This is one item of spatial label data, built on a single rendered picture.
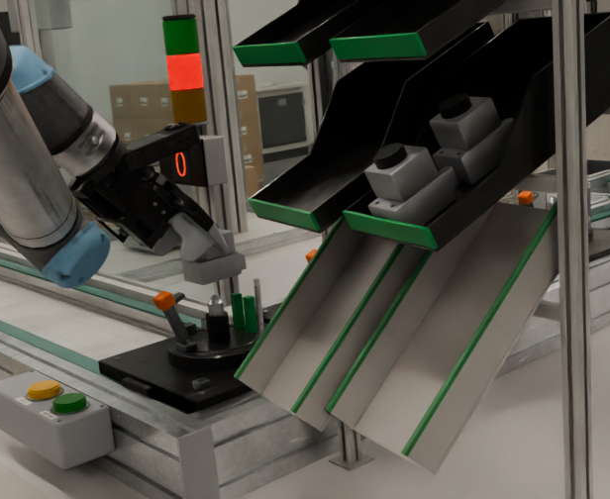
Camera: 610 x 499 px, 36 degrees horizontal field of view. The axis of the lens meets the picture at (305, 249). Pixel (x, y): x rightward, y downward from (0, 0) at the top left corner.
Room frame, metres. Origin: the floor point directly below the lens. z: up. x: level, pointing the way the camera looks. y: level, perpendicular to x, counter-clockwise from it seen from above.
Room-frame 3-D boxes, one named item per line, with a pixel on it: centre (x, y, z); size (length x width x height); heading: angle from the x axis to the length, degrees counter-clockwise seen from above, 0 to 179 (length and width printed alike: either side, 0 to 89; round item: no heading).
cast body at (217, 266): (1.22, 0.12, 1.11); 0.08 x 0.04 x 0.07; 129
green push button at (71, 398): (1.08, 0.30, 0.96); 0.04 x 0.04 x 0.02
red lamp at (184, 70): (1.43, 0.15, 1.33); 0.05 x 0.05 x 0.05
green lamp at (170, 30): (1.43, 0.15, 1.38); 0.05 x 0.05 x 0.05
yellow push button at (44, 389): (1.14, 0.34, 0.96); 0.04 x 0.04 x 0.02
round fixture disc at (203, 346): (1.21, 0.12, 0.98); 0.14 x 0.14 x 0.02
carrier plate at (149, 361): (1.21, 0.12, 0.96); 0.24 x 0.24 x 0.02; 39
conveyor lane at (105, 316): (1.45, 0.30, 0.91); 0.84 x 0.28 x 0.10; 39
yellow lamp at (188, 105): (1.43, 0.15, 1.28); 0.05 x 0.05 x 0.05
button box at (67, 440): (1.14, 0.34, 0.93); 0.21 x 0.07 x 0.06; 39
